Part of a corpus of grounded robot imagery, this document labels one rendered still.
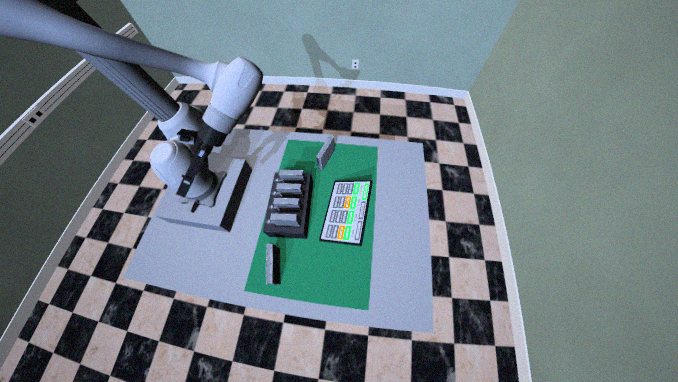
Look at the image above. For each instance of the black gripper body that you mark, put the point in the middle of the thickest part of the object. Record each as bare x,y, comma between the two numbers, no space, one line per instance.
210,136

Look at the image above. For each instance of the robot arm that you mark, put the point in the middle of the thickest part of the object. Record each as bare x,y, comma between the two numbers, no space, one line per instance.
119,61

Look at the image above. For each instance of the status display screen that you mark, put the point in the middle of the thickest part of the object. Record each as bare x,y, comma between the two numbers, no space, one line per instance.
346,214

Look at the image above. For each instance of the green flat mat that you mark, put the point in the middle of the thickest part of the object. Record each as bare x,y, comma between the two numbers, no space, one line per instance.
311,270

